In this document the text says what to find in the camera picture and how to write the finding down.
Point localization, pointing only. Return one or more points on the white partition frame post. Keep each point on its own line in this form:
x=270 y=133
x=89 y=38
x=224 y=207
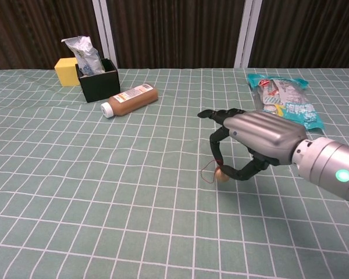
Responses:
x=106 y=32
x=247 y=32

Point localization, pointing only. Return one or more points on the teal snack package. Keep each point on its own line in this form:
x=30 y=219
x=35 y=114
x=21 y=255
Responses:
x=279 y=90

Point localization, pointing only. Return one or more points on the brown bottle with white cap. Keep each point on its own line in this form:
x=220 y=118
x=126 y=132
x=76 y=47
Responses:
x=133 y=99

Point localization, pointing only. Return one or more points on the yellow cube block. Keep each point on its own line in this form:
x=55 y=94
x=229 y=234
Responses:
x=66 y=72

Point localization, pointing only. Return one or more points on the silver white foil bag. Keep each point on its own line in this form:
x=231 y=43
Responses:
x=86 y=56

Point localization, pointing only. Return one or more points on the green checked tablecloth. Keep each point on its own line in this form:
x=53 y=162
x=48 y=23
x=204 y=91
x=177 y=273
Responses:
x=133 y=203

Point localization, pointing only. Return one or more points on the black open box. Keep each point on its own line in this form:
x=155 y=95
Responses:
x=100 y=84

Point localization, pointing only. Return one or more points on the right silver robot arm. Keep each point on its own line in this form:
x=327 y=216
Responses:
x=328 y=165

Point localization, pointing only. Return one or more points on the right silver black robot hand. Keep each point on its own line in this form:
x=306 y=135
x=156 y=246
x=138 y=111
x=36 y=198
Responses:
x=264 y=130

